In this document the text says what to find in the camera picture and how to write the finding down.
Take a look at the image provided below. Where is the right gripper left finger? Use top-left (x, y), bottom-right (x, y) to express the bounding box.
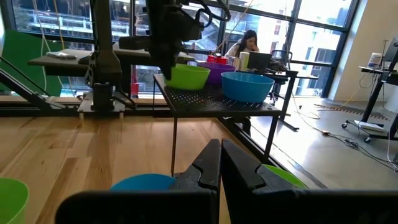
top-left (55, 139), bottom-right (222, 224)

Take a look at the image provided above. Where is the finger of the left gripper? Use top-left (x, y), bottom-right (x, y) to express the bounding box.
top-left (155, 54), bottom-right (169, 80)
top-left (165, 54), bottom-right (177, 80)

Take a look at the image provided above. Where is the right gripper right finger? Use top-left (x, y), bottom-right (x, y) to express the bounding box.
top-left (221, 139), bottom-right (398, 224)

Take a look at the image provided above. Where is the green plastic mini bowl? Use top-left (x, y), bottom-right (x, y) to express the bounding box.
top-left (0, 177), bottom-right (30, 224)
top-left (263, 164), bottom-right (308, 190)
top-left (164, 63), bottom-right (211, 91)

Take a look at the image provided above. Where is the blue plastic mini bowl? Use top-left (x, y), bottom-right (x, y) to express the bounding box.
top-left (109, 173), bottom-right (178, 192)
top-left (221, 72), bottom-right (276, 104)

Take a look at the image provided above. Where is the purple plastic mini bowl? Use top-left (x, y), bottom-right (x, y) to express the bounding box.
top-left (196, 62), bottom-right (237, 86)

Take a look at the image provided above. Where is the black perforated metal shelf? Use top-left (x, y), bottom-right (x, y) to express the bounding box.
top-left (152, 72), bottom-right (282, 177)

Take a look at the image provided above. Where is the red box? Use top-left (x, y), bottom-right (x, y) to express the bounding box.
top-left (206, 54), bottom-right (229, 65)

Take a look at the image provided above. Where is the person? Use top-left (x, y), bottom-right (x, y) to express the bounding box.
top-left (224, 29), bottom-right (261, 60)

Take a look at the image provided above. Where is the dark open laptop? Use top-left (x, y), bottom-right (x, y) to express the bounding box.
top-left (247, 51), bottom-right (274, 73)

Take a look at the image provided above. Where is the grey desk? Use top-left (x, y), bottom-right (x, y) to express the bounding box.
top-left (27, 43), bottom-right (196, 77)

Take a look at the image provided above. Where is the white power strip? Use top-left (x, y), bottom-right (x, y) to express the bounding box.
top-left (354, 119), bottom-right (386, 133)

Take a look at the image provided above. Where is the flat white book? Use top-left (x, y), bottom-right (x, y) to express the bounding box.
top-left (45, 51), bottom-right (77, 60)

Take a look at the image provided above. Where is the black office chair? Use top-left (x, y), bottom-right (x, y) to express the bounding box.
top-left (269, 49), bottom-right (294, 105)

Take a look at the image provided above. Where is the black wheeled stand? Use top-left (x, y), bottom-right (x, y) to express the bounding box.
top-left (341, 35), bottom-right (398, 144)

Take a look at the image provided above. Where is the green screen panel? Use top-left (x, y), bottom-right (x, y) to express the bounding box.
top-left (0, 29), bottom-right (65, 97)

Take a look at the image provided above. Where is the white wipes tub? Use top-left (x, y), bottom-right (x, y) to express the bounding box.
top-left (368, 52), bottom-right (383, 70)

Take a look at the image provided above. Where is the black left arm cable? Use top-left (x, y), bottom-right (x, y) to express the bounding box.
top-left (186, 0), bottom-right (233, 29)

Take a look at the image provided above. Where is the black floor cable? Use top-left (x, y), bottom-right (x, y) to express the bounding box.
top-left (323, 129), bottom-right (398, 174)

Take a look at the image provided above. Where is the striped floor cable cover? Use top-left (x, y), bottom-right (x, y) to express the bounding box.
top-left (313, 103), bottom-right (389, 122)

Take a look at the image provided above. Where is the black aluminium rig frame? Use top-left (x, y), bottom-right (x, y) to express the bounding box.
top-left (0, 55), bottom-right (327, 191)

